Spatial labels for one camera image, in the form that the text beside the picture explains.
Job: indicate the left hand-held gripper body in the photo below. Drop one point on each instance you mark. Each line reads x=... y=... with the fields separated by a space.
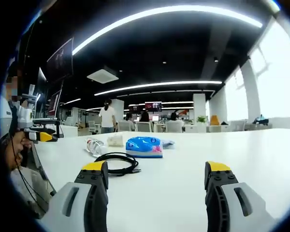
x=25 y=118

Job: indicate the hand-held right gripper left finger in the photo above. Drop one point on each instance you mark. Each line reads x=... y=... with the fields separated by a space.
x=94 y=207

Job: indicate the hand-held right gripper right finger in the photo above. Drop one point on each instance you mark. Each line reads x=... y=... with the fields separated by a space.
x=220 y=207

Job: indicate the clear plastic water bottle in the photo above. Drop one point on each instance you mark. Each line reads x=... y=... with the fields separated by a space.
x=94 y=146

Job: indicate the white paper cup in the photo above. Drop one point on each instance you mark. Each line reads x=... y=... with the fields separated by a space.
x=115 y=141

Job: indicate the blue pink tissue pack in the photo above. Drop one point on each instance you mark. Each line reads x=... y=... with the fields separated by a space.
x=142 y=145

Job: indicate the blue lidded wet wipes pack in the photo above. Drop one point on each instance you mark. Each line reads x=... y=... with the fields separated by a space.
x=169 y=144

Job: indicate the person's left hand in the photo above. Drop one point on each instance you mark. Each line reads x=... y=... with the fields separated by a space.
x=23 y=142

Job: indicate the white worn device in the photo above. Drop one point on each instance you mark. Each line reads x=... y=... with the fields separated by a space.
x=4 y=116

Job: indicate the white equipment rack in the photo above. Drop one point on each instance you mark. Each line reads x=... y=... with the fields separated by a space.
x=31 y=94

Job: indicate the white office chair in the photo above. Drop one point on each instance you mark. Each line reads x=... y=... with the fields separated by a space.
x=125 y=125
x=174 y=126
x=93 y=126
x=144 y=126

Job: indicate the person's light clothing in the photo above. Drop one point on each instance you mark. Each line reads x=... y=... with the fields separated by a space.
x=29 y=186

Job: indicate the white table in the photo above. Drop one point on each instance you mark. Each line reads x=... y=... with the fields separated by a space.
x=174 y=183

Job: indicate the large dark hanging screen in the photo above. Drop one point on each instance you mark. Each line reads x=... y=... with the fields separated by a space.
x=60 y=60

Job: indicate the square ceiling air vent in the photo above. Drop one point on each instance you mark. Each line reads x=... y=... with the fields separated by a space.
x=102 y=76

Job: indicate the green potted plant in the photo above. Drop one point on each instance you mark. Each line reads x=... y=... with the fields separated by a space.
x=202 y=119

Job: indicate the straight ceiling light strip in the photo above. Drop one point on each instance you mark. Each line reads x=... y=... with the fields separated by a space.
x=159 y=84

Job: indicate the long curved ceiling light strip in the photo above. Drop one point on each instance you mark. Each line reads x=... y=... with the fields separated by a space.
x=159 y=10

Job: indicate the red wall screen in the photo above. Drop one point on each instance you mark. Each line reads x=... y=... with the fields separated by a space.
x=153 y=106

